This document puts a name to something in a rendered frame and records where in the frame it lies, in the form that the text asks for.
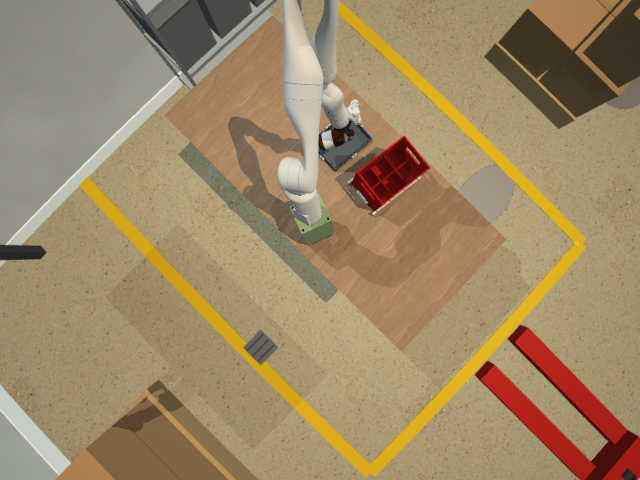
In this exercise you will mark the red crate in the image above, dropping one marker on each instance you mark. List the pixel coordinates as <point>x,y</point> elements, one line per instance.
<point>398,156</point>

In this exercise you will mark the brown glass bottle with white label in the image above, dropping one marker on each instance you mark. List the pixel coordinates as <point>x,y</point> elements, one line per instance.
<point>330,139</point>

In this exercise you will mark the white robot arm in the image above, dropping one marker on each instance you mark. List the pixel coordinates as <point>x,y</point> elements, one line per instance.
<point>303,95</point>

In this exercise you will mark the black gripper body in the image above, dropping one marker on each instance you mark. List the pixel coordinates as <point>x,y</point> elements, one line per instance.
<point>344,130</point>

